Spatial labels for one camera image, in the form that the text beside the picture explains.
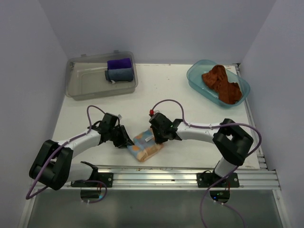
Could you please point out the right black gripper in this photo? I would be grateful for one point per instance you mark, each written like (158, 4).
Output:
(158, 139)

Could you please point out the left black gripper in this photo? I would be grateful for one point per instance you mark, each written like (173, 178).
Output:
(125, 140)

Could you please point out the colourful polka dot towel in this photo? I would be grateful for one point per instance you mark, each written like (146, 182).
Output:
(144, 146)

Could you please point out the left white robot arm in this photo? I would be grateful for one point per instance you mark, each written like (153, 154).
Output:
(53, 165)

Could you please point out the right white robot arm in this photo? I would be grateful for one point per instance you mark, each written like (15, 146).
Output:
(230, 139)

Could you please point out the grey-blue rolled towel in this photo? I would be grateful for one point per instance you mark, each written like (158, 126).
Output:
(119, 75)

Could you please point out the grey transparent plastic bin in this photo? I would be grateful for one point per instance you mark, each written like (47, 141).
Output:
(85, 77)

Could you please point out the brown crumpled towel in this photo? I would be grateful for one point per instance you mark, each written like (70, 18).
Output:
(216, 79)

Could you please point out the purple rolled towel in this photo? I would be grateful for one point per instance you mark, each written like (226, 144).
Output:
(119, 63)

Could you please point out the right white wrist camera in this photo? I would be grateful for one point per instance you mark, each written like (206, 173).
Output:
(153, 112)

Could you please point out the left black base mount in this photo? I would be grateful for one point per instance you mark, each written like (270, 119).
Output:
(98, 179)

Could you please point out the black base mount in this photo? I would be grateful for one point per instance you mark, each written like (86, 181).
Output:
(207, 178)
(98, 179)

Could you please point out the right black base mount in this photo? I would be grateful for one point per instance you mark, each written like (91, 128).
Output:
(207, 178)

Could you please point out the aluminium mounting rail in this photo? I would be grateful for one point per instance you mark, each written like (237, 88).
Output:
(148, 178)

